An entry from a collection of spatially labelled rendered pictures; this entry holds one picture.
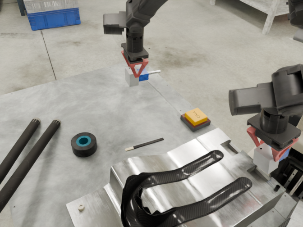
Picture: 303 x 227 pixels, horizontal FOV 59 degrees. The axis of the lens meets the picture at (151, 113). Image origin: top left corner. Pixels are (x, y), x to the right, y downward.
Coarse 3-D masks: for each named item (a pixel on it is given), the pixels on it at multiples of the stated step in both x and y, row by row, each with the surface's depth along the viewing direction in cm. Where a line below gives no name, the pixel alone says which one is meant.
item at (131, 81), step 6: (126, 72) 96; (132, 72) 94; (144, 72) 97; (150, 72) 99; (156, 72) 100; (126, 78) 98; (132, 78) 95; (138, 78) 96; (144, 78) 98; (132, 84) 96; (138, 84) 98
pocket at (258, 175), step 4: (252, 168) 75; (256, 168) 75; (252, 172) 76; (256, 172) 76; (260, 172) 75; (256, 176) 75; (260, 176) 75; (264, 176) 74; (260, 180) 74; (264, 180) 74; (268, 180) 73
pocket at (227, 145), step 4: (228, 140) 81; (220, 144) 80; (224, 144) 81; (228, 144) 83; (224, 148) 82; (228, 148) 82; (232, 148) 82; (236, 148) 81; (228, 152) 81; (232, 152) 81; (236, 152) 80
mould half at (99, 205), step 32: (128, 160) 68; (160, 160) 74; (192, 160) 75; (224, 160) 75; (96, 192) 69; (160, 192) 62; (192, 192) 67; (256, 192) 68; (96, 224) 63; (192, 224) 58; (224, 224) 62
